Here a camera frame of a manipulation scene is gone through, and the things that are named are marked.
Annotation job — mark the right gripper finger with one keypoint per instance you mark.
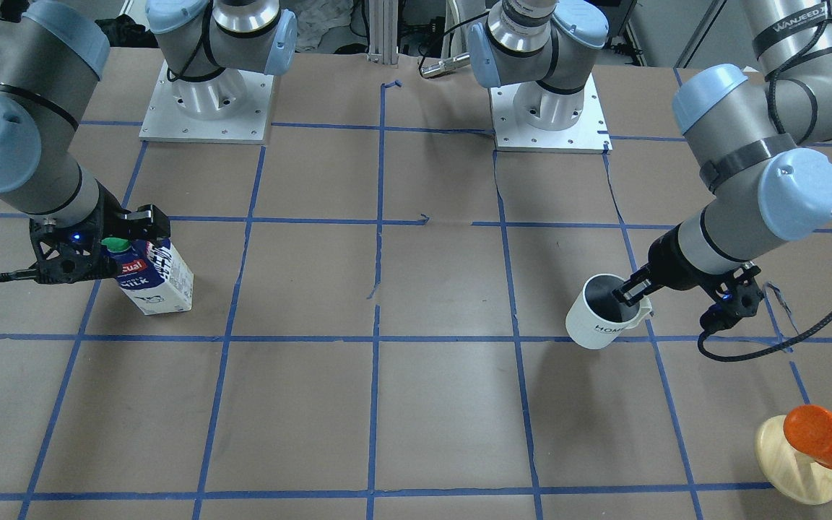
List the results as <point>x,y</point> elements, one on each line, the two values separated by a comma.
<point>147,223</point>
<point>35,275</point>

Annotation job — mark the orange cup on stand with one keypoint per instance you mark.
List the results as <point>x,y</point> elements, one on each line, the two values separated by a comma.
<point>808,429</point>

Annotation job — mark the white mug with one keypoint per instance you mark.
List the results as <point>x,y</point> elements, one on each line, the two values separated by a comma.
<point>597,317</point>

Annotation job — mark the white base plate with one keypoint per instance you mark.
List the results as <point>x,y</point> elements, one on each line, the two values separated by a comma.
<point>233,108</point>
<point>527,118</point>

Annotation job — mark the blue white milk carton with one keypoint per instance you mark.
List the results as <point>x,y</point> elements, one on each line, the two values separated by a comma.
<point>153,276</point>

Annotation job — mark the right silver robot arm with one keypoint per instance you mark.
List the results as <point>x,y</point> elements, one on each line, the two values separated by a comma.
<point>50,63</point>

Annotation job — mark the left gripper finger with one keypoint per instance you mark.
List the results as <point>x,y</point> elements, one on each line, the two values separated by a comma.
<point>637,287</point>

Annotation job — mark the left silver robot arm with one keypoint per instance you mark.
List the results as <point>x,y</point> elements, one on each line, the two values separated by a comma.
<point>752,143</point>

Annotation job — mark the aluminium profile post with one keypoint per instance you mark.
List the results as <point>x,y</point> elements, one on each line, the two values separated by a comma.
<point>383,22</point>

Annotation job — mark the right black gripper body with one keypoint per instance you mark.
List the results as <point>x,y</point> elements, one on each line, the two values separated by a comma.
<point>107,207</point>

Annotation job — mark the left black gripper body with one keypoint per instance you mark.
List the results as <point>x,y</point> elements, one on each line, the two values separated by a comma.
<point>671,261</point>

